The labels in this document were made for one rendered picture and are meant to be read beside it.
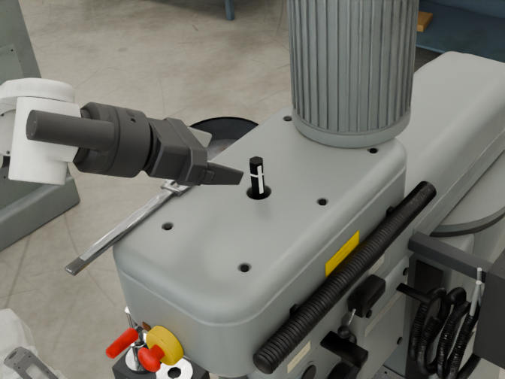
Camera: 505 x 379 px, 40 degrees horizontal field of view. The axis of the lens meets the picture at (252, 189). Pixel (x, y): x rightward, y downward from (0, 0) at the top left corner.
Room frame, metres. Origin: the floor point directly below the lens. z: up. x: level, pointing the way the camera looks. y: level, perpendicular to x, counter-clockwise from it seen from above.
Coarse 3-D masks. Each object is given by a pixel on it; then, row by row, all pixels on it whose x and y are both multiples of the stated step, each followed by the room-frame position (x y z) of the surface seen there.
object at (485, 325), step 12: (504, 252) 0.80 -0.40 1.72; (504, 264) 0.78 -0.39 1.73; (492, 276) 0.76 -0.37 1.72; (504, 276) 0.75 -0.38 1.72; (492, 288) 0.76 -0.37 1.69; (504, 288) 0.74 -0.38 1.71; (492, 300) 0.75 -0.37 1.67; (504, 300) 0.74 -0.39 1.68; (480, 312) 0.77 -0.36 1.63; (492, 312) 0.75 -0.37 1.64; (504, 312) 0.74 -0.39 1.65; (480, 324) 0.76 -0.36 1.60; (492, 324) 0.75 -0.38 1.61; (504, 324) 0.74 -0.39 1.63; (480, 336) 0.76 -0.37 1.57; (492, 336) 0.75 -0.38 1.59; (504, 336) 0.73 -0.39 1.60; (480, 348) 0.76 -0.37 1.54; (492, 348) 0.74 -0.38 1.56; (504, 348) 0.73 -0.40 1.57; (492, 360) 0.74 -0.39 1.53; (504, 360) 0.73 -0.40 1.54
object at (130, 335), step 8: (128, 328) 0.73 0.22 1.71; (136, 328) 0.74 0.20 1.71; (120, 336) 0.72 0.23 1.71; (128, 336) 0.72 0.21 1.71; (136, 336) 0.72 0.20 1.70; (112, 344) 0.70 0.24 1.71; (120, 344) 0.70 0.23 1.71; (128, 344) 0.71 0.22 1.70; (112, 352) 0.69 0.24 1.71; (120, 352) 0.70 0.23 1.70
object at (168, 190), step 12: (168, 180) 0.86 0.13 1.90; (168, 192) 0.83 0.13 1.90; (180, 192) 0.83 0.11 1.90; (144, 204) 0.81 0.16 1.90; (156, 204) 0.80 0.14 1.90; (132, 216) 0.78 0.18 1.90; (144, 216) 0.78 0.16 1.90; (120, 228) 0.76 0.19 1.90; (132, 228) 0.76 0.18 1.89; (108, 240) 0.73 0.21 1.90; (84, 252) 0.71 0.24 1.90; (96, 252) 0.71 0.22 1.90; (72, 264) 0.69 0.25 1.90; (84, 264) 0.69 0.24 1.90
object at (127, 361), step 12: (120, 360) 1.14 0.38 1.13; (132, 360) 1.13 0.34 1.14; (180, 360) 1.11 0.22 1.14; (120, 372) 1.10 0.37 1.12; (132, 372) 1.10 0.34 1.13; (144, 372) 1.09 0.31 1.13; (156, 372) 1.09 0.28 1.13; (168, 372) 1.08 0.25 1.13; (180, 372) 1.09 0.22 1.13; (192, 372) 1.08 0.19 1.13; (204, 372) 1.08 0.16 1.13
